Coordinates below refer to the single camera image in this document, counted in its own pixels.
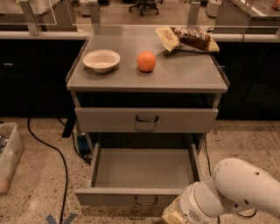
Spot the grey drawer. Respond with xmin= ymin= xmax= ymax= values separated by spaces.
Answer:
xmin=75 ymin=108 xmax=218 ymax=133
xmin=75 ymin=143 xmax=200 ymax=207

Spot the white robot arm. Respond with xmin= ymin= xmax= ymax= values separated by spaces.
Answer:
xmin=162 ymin=158 xmax=280 ymax=224

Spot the grey drawer cabinet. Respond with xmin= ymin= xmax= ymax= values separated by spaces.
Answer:
xmin=66 ymin=25 xmax=228 ymax=147

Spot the blue power box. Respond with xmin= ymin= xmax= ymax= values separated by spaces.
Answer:
xmin=77 ymin=135 xmax=90 ymax=155

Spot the orange fruit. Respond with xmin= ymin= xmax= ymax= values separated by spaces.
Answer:
xmin=136 ymin=52 xmax=156 ymax=73

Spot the white bowl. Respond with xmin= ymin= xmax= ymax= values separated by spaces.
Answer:
xmin=82 ymin=50 xmax=121 ymax=73

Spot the clear plastic bin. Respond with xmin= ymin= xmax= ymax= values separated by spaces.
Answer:
xmin=0 ymin=122 xmax=24 ymax=193

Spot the brown chip bag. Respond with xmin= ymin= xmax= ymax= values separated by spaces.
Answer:
xmin=155 ymin=27 xmax=220 ymax=53

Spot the black office chair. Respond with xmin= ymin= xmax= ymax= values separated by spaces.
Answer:
xmin=129 ymin=0 xmax=159 ymax=17

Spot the black floor cable right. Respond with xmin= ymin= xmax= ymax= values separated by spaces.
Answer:
xmin=203 ymin=136 xmax=258 ymax=224

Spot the black floor cable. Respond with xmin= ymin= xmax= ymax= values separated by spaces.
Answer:
xmin=203 ymin=136 xmax=258 ymax=224
xmin=26 ymin=116 xmax=69 ymax=224

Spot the black floor cable left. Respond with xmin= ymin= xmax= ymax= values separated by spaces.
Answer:
xmin=26 ymin=116 xmax=69 ymax=224

